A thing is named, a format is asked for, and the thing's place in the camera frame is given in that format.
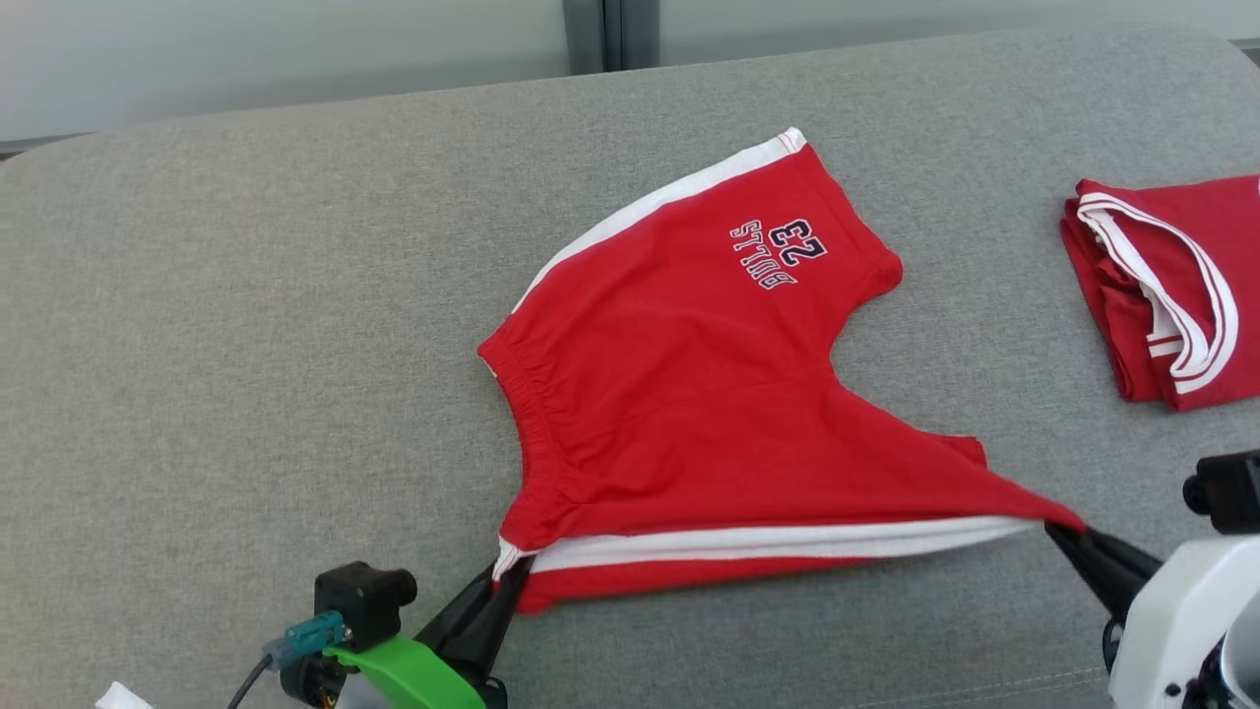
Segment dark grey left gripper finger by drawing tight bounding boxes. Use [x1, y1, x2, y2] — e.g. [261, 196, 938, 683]
[448, 557, 534, 680]
[413, 564, 509, 659]

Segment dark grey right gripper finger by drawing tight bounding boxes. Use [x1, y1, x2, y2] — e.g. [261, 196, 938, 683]
[1045, 530, 1134, 623]
[1043, 520, 1166, 593]

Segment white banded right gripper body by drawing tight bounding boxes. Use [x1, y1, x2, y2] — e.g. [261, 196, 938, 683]
[1102, 535, 1260, 709]

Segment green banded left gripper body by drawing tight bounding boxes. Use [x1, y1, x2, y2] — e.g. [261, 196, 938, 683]
[281, 636, 509, 709]

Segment red basketball shorts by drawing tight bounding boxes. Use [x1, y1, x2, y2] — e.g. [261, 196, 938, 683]
[477, 127, 1089, 616]

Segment red and white jersey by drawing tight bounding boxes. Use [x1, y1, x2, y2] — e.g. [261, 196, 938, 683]
[1060, 173, 1260, 413]

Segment teal left cable connector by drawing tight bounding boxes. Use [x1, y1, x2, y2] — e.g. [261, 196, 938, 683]
[262, 611, 352, 673]

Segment black left camera cable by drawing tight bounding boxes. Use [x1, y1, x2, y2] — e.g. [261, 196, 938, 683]
[226, 655, 277, 709]

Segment grey metal partition post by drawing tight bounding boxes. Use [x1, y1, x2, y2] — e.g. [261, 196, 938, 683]
[563, 0, 661, 75]

